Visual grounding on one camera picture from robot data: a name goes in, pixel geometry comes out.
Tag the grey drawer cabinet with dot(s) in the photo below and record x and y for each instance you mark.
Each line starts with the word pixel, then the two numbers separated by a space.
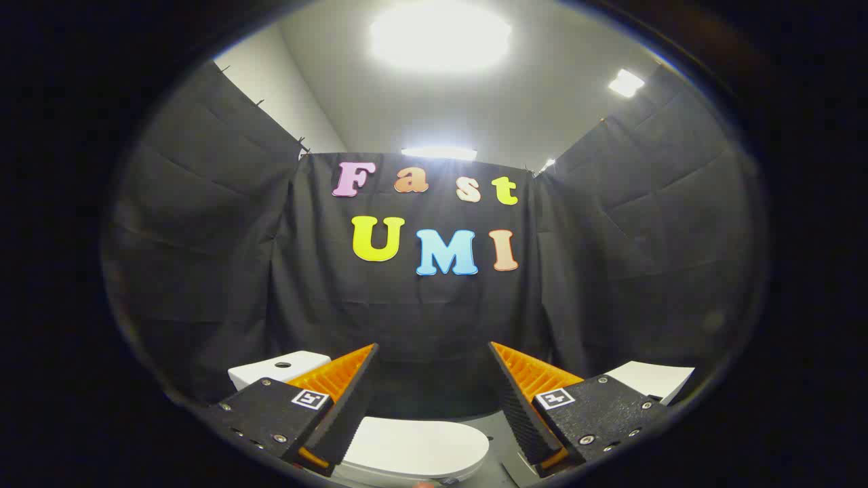
pixel 651 379

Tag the long ceiling light strip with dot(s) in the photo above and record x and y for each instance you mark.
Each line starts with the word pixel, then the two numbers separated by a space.
pixel 439 153

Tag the rectangular ceiling light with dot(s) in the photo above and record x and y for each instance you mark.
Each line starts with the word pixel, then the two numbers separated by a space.
pixel 626 83

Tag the black backdrop cloth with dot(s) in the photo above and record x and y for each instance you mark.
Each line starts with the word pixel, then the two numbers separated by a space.
pixel 407 305

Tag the large round ceiling light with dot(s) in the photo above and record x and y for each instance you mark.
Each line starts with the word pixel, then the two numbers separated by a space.
pixel 441 35

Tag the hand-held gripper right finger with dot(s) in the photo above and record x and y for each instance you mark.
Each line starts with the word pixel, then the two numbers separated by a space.
pixel 522 413

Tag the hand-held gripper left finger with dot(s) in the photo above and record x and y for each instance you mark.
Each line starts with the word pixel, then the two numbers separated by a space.
pixel 342 413

